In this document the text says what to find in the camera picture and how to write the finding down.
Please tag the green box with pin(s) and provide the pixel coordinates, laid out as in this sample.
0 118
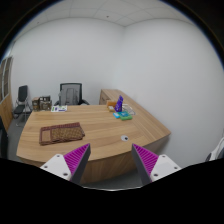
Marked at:
125 116

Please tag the brown cardboard box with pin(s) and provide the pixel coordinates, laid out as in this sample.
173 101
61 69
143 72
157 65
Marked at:
36 103

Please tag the wooden bookshelf cabinet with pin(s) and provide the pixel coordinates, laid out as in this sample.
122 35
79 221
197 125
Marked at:
5 91

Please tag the white green paper pack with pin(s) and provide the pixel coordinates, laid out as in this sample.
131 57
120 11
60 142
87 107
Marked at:
59 108

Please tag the desk cable grommet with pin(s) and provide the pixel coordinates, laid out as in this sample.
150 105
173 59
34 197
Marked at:
124 138

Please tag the blue box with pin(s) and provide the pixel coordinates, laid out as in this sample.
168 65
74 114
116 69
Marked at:
116 115

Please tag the dark storage box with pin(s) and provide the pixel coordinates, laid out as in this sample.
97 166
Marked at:
45 102

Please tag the orange small box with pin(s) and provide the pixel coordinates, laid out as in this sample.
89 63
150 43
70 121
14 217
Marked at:
111 103

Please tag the white object at right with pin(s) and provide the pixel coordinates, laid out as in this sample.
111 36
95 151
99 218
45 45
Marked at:
218 152

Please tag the clear plastic container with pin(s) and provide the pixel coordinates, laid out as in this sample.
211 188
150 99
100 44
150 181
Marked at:
129 109

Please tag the black mesh office chair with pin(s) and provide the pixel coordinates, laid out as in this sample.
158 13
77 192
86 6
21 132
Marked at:
70 94

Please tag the wooden office desk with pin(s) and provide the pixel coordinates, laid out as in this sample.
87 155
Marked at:
110 156

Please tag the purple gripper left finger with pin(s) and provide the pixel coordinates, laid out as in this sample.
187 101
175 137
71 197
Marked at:
69 166

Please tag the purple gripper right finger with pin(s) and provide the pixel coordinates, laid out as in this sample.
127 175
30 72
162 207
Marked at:
152 167

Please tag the black side chair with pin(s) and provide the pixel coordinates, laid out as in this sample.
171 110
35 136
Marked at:
22 106

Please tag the purple bottle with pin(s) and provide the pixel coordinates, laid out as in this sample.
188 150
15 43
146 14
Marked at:
118 106

